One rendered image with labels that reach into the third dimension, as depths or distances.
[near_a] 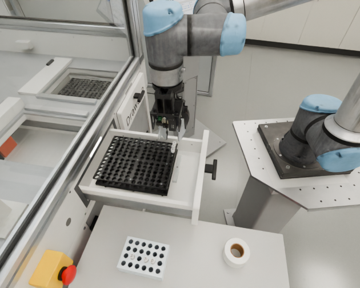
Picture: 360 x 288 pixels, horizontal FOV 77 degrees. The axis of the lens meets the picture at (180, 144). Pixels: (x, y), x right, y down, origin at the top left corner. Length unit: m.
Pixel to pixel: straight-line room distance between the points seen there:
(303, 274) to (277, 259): 0.88
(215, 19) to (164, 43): 0.10
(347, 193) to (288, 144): 0.25
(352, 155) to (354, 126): 0.08
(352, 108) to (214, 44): 0.38
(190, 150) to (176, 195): 0.18
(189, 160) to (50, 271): 0.48
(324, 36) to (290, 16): 0.52
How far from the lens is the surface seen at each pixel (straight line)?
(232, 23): 0.47
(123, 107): 0.88
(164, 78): 0.50
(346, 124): 0.70
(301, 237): 1.73
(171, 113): 0.55
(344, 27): 3.71
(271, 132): 1.02
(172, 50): 0.47
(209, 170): 0.68
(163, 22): 0.45
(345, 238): 1.87
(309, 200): 0.91
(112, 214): 0.80
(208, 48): 0.47
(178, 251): 0.73
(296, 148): 0.90
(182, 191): 0.72
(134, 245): 0.71
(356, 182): 1.05
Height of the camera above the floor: 1.46
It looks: 48 degrees down
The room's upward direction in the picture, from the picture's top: straight up
